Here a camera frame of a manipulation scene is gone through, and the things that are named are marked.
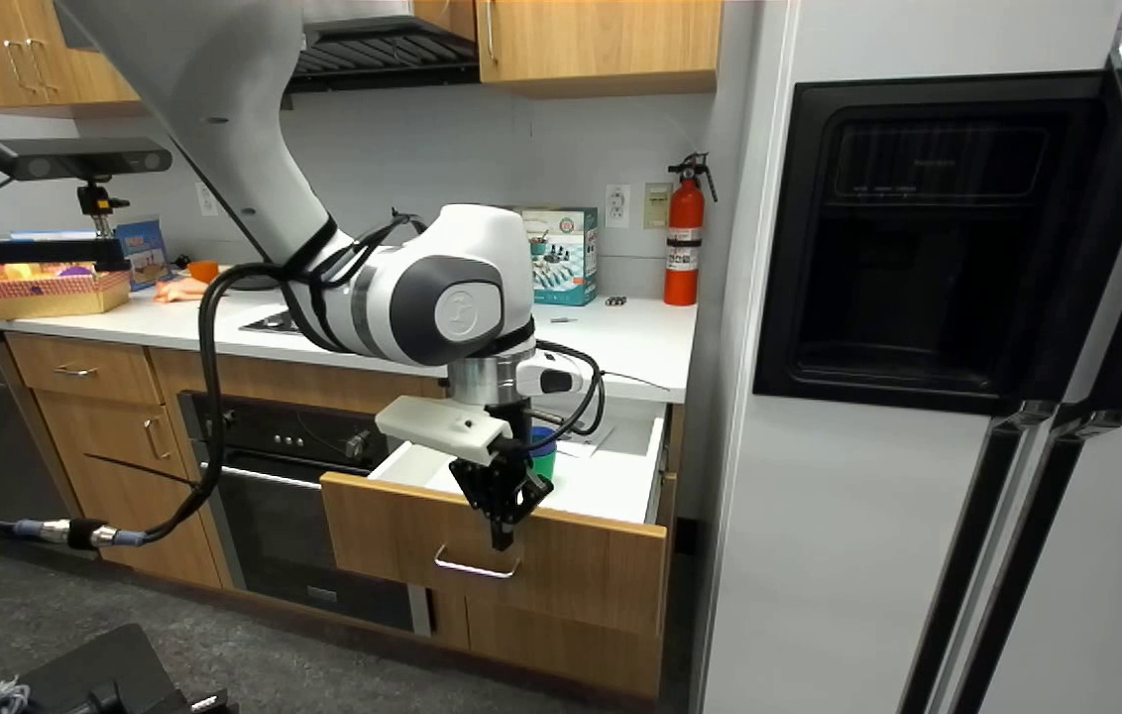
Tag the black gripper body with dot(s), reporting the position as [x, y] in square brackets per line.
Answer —
[514, 440]

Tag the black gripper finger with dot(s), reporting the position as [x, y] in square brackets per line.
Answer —
[485, 498]
[532, 498]

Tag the wooden front white drawer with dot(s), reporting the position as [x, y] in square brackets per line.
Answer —
[584, 568]

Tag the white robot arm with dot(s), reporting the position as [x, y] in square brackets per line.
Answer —
[257, 132]

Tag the blue green plastic cup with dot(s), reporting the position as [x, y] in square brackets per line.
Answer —
[544, 457]

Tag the teal cardboard box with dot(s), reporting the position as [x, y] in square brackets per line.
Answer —
[566, 260]

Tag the black oven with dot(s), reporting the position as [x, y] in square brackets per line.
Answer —
[284, 531]

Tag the red fire extinguisher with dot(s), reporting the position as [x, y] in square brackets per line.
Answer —
[685, 239]

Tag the black range hood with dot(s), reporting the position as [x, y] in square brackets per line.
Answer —
[381, 59]

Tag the blue book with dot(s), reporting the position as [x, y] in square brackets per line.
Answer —
[143, 252]

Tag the black refrigerator dispenser panel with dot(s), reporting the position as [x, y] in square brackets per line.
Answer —
[919, 239]

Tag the wooden tray with fruit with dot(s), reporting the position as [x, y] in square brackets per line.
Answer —
[51, 297]

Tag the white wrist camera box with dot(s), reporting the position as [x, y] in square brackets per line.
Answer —
[444, 425]

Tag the white wall outlet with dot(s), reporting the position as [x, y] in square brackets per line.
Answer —
[618, 204]

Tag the wooden wall cabinet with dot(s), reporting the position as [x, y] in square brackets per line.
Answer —
[600, 43]
[4, 54]

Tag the black stereo camera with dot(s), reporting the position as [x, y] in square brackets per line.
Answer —
[77, 157]

